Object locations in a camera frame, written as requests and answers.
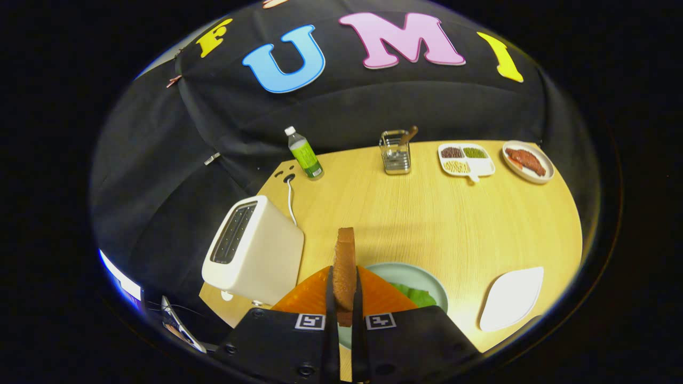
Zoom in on white bread slice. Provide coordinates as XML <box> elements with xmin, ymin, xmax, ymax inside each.
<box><xmin>332</xmin><ymin>227</ymin><xmax>357</xmax><ymax>327</ymax></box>

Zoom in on white toaster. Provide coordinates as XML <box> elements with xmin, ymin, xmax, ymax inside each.
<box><xmin>201</xmin><ymin>195</ymin><xmax>305</xmax><ymax>307</ymax></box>

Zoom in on white leaf-shaped plate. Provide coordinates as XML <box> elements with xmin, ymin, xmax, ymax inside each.
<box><xmin>479</xmin><ymin>267</ymin><xmax>545</xmax><ymax>332</ymax></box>

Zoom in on black backdrop cloth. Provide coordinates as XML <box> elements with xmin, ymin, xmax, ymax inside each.
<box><xmin>90</xmin><ymin>0</ymin><xmax>601</xmax><ymax>321</ymax></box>

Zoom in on metal wire utensil holder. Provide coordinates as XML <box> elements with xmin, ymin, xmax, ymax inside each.
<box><xmin>379</xmin><ymin>130</ymin><xmax>412</xmax><ymax>175</ymax></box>

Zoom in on clear bottle with green label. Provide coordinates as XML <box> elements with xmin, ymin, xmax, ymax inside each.
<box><xmin>284</xmin><ymin>126</ymin><xmax>324</xmax><ymax>181</ymax></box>

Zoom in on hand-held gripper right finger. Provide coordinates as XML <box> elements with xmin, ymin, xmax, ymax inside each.
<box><xmin>351</xmin><ymin>266</ymin><xmax>481</xmax><ymax>383</ymax></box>

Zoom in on red meat piece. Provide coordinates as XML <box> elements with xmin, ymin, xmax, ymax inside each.
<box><xmin>506</xmin><ymin>148</ymin><xmax>547</xmax><ymax>177</ymax></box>

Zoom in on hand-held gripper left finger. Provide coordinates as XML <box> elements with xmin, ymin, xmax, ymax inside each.
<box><xmin>213</xmin><ymin>266</ymin><xmax>340</xmax><ymax>383</ymax></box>

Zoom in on white divided dish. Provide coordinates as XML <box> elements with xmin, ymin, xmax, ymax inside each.
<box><xmin>438</xmin><ymin>142</ymin><xmax>496</xmax><ymax>183</ymax></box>

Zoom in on pale green round plate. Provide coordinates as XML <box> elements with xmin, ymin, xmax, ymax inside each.
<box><xmin>338</xmin><ymin>262</ymin><xmax>449</xmax><ymax>351</ymax></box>

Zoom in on green lettuce leaf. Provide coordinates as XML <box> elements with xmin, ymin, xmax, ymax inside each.
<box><xmin>392</xmin><ymin>283</ymin><xmax>438</xmax><ymax>308</ymax></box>

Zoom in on white-edged tablet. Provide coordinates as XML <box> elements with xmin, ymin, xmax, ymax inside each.
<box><xmin>160</xmin><ymin>296</ymin><xmax>208</xmax><ymax>354</ymax></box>

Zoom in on bright screen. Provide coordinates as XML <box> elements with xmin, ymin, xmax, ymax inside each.
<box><xmin>99</xmin><ymin>250</ymin><xmax>144</xmax><ymax>302</ymax></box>

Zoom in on white oval plate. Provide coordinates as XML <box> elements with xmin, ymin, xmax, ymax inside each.
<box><xmin>502</xmin><ymin>140</ymin><xmax>555</xmax><ymax>185</ymax></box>

